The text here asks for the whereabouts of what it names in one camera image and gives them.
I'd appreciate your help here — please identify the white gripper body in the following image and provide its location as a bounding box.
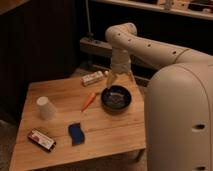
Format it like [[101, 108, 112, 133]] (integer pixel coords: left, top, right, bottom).
[[110, 48, 131, 74]]

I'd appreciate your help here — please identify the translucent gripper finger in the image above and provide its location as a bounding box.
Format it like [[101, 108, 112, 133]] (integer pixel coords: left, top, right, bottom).
[[106, 71, 117, 88], [126, 71, 136, 85]]

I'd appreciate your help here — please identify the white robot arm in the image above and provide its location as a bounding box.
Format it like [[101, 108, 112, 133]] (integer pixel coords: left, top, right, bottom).
[[105, 23, 213, 171]]

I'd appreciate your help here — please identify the dark ceramic bowl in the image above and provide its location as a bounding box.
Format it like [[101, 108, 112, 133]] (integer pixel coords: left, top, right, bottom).
[[101, 85, 132, 112]]

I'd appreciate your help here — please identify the orange carrot toy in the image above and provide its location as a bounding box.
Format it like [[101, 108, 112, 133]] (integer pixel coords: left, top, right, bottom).
[[81, 92, 100, 112]]

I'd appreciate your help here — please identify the metal pole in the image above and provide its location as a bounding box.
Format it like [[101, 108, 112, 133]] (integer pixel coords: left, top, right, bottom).
[[85, 0, 93, 41]]

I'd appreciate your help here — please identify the blue sponge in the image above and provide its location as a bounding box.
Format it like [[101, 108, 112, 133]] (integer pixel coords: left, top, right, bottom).
[[68, 123, 85, 145]]

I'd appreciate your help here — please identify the wooden shelf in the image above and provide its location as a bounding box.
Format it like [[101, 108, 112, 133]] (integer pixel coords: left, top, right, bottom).
[[92, 0, 213, 21]]

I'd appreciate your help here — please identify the wooden table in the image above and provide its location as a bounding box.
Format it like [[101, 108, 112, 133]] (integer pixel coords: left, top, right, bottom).
[[9, 75, 146, 171]]

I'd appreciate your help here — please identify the red and white box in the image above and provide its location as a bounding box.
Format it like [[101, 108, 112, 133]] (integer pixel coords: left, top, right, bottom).
[[27, 129, 56, 152]]

